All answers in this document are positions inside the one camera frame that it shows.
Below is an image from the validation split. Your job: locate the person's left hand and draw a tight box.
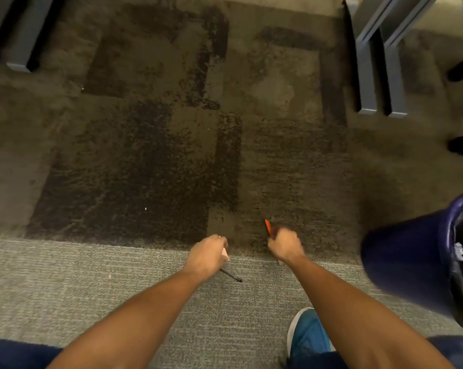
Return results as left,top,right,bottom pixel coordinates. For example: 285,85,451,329
183,234,230,282

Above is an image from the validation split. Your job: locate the person's right hand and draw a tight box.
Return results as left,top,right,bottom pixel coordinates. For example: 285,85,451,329
268,227,308,267

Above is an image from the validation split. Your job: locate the black pen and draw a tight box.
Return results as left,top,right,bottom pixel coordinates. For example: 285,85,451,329
219,268,243,283

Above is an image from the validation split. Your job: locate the person's right forearm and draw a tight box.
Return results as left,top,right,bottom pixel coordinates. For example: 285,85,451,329
279,253,456,369

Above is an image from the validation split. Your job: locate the person's left forearm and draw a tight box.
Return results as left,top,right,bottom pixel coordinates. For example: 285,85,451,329
46,266,214,369

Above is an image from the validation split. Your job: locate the blue sports shoe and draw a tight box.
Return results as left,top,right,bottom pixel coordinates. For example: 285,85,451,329
286,307,337,360

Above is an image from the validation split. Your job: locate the blue waste bin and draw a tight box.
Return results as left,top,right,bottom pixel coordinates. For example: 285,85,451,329
360,189,463,336

